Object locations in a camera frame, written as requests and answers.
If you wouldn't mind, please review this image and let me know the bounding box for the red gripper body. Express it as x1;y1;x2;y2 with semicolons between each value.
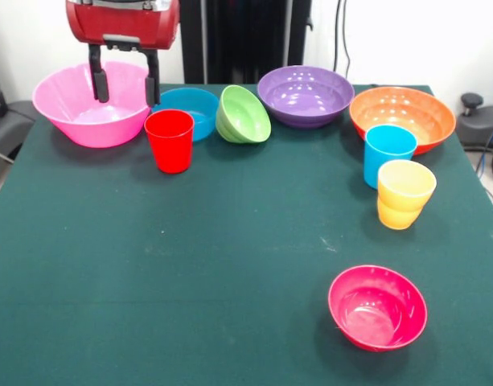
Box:
64;0;182;51

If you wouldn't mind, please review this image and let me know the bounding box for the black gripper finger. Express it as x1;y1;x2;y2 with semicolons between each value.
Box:
87;43;110;104
143;48;162;106

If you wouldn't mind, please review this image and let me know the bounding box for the green bowl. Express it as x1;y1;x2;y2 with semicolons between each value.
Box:
215;84;273;145

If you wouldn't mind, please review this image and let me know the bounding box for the small crimson bowl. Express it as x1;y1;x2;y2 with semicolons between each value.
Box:
327;264;429;353

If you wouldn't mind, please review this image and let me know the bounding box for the blue bowl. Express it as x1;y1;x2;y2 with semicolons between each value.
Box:
150;87;221;142

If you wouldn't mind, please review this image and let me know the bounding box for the large pink bowl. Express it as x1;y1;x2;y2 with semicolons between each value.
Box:
31;60;162;150

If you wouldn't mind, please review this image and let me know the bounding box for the red cup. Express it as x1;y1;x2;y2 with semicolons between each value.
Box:
143;109;195;175

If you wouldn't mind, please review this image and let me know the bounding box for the purple bowl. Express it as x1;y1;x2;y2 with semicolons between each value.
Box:
257;65;355;129

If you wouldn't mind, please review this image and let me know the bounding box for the dark green tablecloth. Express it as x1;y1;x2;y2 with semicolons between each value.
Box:
0;83;493;386

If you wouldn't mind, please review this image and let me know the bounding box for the blue cup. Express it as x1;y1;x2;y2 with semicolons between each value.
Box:
363;124;418;190

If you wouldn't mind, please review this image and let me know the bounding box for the red-orange bowl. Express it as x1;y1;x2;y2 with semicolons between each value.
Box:
348;86;458;157

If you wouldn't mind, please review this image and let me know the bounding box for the yellow cup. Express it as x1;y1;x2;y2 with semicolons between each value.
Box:
376;159;438;231

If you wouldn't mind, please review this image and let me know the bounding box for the black pedestal foot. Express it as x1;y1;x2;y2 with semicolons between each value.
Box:
0;100;38;162
456;92;493;150

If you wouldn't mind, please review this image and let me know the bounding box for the black hanging cable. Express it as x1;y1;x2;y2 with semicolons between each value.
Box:
333;0;354;80

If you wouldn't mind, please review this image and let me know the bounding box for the blue cable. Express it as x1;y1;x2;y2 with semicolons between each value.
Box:
475;112;493;178

